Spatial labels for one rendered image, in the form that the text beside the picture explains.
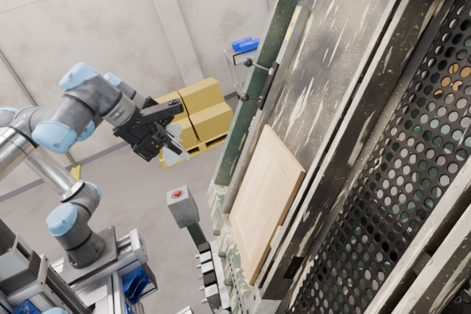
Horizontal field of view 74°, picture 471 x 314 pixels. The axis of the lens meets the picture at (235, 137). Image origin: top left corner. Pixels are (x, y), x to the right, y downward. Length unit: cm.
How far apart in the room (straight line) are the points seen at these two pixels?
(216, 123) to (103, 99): 311
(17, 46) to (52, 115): 406
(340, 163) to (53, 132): 64
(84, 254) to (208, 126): 264
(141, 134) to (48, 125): 21
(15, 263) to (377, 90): 108
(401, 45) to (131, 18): 417
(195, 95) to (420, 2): 344
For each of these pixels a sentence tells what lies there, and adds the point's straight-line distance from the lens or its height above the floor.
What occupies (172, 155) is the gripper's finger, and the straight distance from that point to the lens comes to 85.
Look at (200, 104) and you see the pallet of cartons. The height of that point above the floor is 46.
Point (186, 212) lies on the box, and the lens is 172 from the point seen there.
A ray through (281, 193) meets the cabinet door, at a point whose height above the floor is 119.
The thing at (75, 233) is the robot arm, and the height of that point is 119.
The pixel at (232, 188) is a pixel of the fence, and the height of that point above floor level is 101.
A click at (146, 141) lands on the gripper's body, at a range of 80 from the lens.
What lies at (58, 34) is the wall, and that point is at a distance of 469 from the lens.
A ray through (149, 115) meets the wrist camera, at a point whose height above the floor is 163.
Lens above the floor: 188
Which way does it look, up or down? 28 degrees down
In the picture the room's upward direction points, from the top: 19 degrees counter-clockwise
